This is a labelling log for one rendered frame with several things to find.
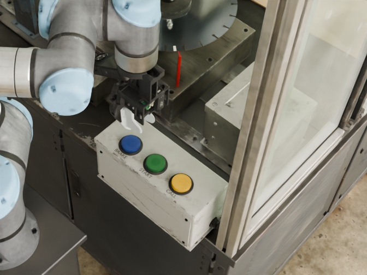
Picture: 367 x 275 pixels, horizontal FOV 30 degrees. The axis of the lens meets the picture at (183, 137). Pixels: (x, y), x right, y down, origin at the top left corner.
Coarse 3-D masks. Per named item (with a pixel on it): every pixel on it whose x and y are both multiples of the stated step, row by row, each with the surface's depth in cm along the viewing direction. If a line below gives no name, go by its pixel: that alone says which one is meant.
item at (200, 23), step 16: (192, 0) 162; (208, 0) 162; (224, 0) 163; (176, 16) 159; (192, 16) 159; (208, 16) 159; (224, 16) 160; (160, 32) 155; (176, 32) 156; (192, 32) 156; (208, 32) 156; (224, 32) 156; (160, 48) 152; (176, 48) 153; (192, 48) 153
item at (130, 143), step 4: (128, 136) 143; (132, 136) 143; (136, 136) 143; (124, 140) 142; (128, 140) 142; (132, 140) 142; (136, 140) 142; (124, 144) 141; (128, 144) 142; (132, 144) 142; (136, 144) 142; (124, 148) 141; (128, 148) 141; (132, 148) 141; (136, 148) 141; (128, 152) 141; (132, 152) 141
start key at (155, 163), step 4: (152, 156) 140; (156, 156) 140; (160, 156) 140; (148, 160) 139; (152, 160) 140; (156, 160) 140; (160, 160) 140; (164, 160) 140; (148, 164) 139; (152, 164) 139; (156, 164) 139; (160, 164) 139; (164, 164) 139; (148, 168) 139; (152, 168) 138; (156, 168) 138; (160, 168) 139
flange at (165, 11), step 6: (162, 0) 159; (168, 0) 159; (174, 0) 159; (180, 0) 160; (186, 0) 161; (162, 6) 159; (168, 6) 159; (174, 6) 159; (180, 6) 159; (186, 6) 159; (162, 12) 158; (168, 12) 158; (174, 12) 158; (180, 12) 159
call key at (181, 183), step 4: (176, 176) 138; (180, 176) 138; (184, 176) 138; (172, 180) 137; (176, 180) 137; (180, 180) 137; (184, 180) 137; (188, 180) 137; (172, 184) 136; (176, 184) 136; (180, 184) 136; (184, 184) 137; (188, 184) 137; (176, 188) 136; (180, 188) 136; (184, 188) 136; (188, 188) 136; (180, 192) 136
